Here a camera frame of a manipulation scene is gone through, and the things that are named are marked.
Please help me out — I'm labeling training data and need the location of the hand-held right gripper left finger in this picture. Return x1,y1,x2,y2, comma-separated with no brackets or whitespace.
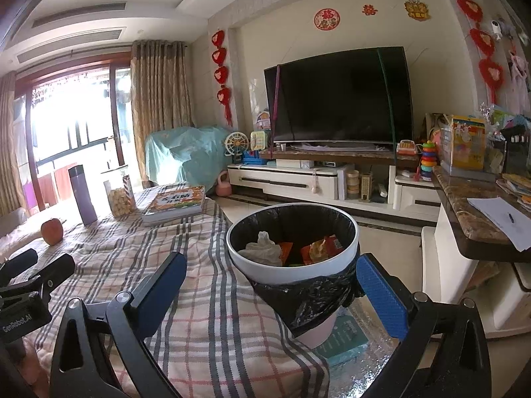
50,252,187,398

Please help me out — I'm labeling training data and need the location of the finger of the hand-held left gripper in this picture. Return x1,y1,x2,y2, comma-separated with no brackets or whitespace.
0,249,39,285
8,254,76,299

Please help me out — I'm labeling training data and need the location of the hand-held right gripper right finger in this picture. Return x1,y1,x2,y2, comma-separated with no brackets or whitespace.
357,254,492,398

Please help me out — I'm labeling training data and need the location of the orange snack wrapper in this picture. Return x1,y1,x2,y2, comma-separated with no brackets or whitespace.
299,235,345,265

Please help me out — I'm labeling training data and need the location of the white bin with black bag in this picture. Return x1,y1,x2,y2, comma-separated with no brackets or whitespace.
226,203,361,349

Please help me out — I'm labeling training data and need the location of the white tissue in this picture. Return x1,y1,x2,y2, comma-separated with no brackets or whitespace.
238,231,283,264

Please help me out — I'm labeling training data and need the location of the pink sofa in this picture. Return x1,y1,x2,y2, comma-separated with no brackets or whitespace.
0,207,46,258

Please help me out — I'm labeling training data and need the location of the red apple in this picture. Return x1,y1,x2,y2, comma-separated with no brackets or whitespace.
40,218,64,246

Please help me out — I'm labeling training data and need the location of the plaid tablecloth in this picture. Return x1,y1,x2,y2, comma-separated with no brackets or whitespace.
0,184,330,398

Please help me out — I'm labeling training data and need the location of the green booklet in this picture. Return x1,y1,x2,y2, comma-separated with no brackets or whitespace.
317,309,370,365

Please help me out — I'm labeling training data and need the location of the white cabinet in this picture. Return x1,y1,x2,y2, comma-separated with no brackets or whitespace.
421,203,531,341

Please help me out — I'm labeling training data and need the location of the purple thermos bottle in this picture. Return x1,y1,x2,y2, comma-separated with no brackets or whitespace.
67,165,98,226

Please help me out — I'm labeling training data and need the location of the glass side table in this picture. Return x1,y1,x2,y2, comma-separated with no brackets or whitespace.
311,290,416,398

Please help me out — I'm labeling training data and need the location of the colourful children's book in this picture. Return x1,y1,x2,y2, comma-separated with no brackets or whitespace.
141,185,207,225

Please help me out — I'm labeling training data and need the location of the glass cookie jar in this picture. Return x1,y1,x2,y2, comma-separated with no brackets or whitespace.
102,168,137,218

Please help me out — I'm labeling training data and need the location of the wooden building model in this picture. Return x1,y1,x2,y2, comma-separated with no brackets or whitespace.
359,173,374,203

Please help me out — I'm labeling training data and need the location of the pink kettlebell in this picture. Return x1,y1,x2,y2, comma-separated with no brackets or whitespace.
215,170,233,197

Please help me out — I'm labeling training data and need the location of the brown marble counter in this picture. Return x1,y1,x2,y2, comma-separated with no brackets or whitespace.
431,166,531,263

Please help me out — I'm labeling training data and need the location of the beige curtain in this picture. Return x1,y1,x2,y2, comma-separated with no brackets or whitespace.
130,40,195,189
0,70,28,216

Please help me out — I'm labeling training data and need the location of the teal furniture cover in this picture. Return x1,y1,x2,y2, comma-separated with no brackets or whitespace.
145,125,245,195

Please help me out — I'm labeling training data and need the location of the white paper sheet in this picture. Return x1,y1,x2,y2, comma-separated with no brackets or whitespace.
467,196,531,251

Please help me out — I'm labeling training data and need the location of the sliding balcony door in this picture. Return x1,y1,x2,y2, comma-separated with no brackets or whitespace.
14,52,133,212

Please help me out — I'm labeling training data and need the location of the white television stand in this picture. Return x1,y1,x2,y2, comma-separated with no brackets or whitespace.
226,149,442,222

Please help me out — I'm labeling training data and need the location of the toy cash register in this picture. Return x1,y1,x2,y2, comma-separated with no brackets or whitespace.
396,139,421,158

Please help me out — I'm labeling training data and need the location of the toy ferris wheel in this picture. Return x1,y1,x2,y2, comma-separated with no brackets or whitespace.
225,132,251,164

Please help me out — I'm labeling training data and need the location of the yellow printed box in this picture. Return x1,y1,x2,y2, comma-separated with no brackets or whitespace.
440,115,486,172

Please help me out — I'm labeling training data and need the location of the black flat television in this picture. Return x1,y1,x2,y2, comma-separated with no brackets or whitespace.
264,46,414,145

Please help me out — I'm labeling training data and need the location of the pink hanging clothing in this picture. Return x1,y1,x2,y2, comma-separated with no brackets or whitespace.
508,52,531,112

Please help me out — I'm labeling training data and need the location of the ceiling air vent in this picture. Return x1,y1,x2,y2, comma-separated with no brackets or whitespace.
31,2,127,30

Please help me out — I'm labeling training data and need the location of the rainbow stacking ring toy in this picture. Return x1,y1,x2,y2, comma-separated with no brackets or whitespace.
417,140,437,181

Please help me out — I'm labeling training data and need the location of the red heart string decoration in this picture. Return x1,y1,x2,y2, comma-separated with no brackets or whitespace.
211,30,233,127
444,0,504,104

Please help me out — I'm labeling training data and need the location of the round red wall decal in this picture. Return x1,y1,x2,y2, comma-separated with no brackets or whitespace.
314,7,341,31

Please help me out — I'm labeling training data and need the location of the yellow figure wall decal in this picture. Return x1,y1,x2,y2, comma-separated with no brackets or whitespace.
404,0,429,21

